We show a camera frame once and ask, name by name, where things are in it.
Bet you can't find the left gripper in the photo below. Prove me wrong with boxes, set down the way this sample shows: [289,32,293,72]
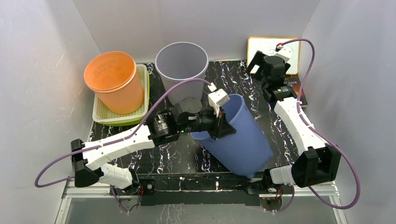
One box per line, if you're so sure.
[179,104,236,140]

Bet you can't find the blue plastic bucket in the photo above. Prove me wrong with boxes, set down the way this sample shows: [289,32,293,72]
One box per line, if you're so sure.
[190,94,273,179]

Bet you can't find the grey plastic bucket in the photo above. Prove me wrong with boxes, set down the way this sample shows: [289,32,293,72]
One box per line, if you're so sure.
[155,42,209,113]

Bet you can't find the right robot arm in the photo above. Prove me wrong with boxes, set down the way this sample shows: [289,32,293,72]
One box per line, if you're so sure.
[246,51,341,193]

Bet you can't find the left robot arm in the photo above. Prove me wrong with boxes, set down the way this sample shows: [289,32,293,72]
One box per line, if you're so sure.
[72,106,236,194]

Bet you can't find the small whiteboard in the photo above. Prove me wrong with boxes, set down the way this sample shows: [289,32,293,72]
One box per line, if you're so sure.
[247,37,300,75]

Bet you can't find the dark book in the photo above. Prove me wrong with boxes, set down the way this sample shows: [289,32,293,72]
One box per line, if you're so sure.
[284,75,308,108]

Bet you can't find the green plastic basket tray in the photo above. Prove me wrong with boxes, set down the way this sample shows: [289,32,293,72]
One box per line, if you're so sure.
[92,64,150,126]

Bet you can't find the orange plastic bucket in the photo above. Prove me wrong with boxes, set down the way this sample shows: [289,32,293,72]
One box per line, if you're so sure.
[84,51,144,114]

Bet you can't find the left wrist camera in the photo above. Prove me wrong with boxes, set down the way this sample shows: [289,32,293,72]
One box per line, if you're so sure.
[208,89,230,117]

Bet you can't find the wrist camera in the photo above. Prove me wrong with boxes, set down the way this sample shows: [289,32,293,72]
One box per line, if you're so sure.
[208,89,230,117]
[274,45,293,63]

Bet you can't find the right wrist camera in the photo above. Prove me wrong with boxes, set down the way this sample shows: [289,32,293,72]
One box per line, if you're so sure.
[274,45,293,63]

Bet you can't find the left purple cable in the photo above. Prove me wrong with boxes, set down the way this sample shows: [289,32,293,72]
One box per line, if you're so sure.
[34,77,217,215]

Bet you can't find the aluminium frame rail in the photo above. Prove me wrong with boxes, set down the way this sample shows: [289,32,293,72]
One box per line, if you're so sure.
[54,106,349,224]

